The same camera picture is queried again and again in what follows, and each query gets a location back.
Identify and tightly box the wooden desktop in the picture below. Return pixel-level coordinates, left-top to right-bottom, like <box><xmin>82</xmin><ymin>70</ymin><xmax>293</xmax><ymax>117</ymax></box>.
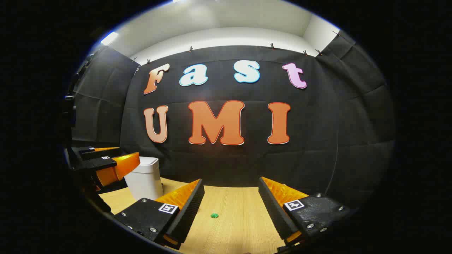
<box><xmin>99</xmin><ymin>177</ymin><xmax>301</xmax><ymax>254</ymax></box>

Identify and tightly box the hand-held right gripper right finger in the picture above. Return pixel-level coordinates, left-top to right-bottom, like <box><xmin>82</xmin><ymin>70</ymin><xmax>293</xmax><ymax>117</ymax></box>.
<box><xmin>258</xmin><ymin>176</ymin><xmax>353</xmax><ymax>247</ymax></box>

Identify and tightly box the white desktop garbage bin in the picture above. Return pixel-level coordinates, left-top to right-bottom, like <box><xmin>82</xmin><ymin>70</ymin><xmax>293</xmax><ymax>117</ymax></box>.
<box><xmin>124</xmin><ymin>157</ymin><xmax>165</xmax><ymax>201</ymax></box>

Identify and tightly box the ceiling light panel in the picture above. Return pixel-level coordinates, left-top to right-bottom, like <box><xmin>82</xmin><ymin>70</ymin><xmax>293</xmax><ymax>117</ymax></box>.
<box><xmin>100</xmin><ymin>31</ymin><xmax>119</xmax><ymax>46</ymax></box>

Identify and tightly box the row of small cloth clips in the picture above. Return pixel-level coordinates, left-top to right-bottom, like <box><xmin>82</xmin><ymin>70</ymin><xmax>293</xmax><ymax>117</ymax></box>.
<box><xmin>146</xmin><ymin>31</ymin><xmax>341</xmax><ymax>66</ymax></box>

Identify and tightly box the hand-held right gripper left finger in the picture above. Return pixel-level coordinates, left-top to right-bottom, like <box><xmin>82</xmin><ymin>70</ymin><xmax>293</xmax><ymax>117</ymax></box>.
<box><xmin>114</xmin><ymin>179</ymin><xmax>205</xmax><ymax>250</ymax></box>

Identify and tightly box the black backdrop cloth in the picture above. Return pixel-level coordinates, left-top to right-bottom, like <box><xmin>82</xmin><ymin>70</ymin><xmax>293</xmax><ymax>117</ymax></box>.
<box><xmin>69</xmin><ymin>31</ymin><xmax>395</xmax><ymax>212</ymax></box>

